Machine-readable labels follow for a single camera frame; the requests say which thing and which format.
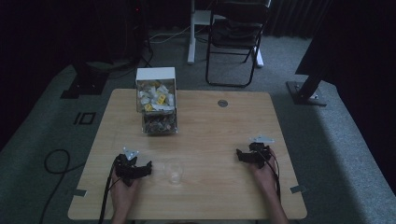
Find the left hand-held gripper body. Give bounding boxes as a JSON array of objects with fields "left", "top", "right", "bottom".
[{"left": 113, "top": 147, "right": 145, "bottom": 188}]

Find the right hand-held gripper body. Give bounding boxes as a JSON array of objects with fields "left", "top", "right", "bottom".
[{"left": 247, "top": 134, "right": 276, "bottom": 169}]

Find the person's left hand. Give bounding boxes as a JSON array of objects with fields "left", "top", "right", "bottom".
[{"left": 109, "top": 169, "right": 142, "bottom": 209}]

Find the person's right hand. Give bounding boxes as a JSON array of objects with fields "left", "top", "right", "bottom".
[{"left": 247, "top": 147, "right": 279, "bottom": 196}]

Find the clear glass cup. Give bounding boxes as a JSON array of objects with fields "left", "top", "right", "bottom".
[{"left": 163, "top": 158, "right": 185, "bottom": 187}]

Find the pile of dark brown packets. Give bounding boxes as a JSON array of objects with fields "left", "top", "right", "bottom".
[{"left": 143, "top": 112, "right": 177, "bottom": 134}]

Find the pile of white yellow packets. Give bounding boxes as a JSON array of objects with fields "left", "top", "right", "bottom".
[{"left": 137, "top": 79, "right": 176, "bottom": 112}]

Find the black metal stand with base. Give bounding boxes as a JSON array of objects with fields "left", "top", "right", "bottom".
[{"left": 285, "top": 0, "right": 353, "bottom": 107}]

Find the white-topped clear dispenser box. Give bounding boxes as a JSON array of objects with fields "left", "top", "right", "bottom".
[{"left": 135, "top": 66, "right": 179, "bottom": 136}]

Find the dark stand with flat base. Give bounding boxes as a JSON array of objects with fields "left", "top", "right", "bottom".
[{"left": 60, "top": 59, "right": 110, "bottom": 100}]

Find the black folding chair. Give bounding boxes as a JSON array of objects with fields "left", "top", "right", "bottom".
[{"left": 205, "top": 0, "right": 273, "bottom": 89}]

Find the dark curtain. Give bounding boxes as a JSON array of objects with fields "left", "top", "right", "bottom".
[{"left": 266, "top": 0, "right": 332, "bottom": 40}]

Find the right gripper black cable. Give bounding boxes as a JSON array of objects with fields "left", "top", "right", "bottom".
[{"left": 261, "top": 150, "right": 282, "bottom": 202}]

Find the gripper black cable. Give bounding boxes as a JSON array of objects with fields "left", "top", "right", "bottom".
[
  {"left": 261, "top": 150, "right": 282, "bottom": 202},
  {"left": 98, "top": 163, "right": 117, "bottom": 224}
]

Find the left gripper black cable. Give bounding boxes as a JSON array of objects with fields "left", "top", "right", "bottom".
[{"left": 98, "top": 163, "right": 117, "bottom": 224}]

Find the black floor cable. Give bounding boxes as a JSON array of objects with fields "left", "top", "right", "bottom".
[{"left": 38, "top": 148, "right": 86, "bottom": 224}]

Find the white floor cable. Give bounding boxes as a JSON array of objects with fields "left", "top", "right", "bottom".
[{"left": 148, "top": 24, "right": 191, "bottom": 45}]

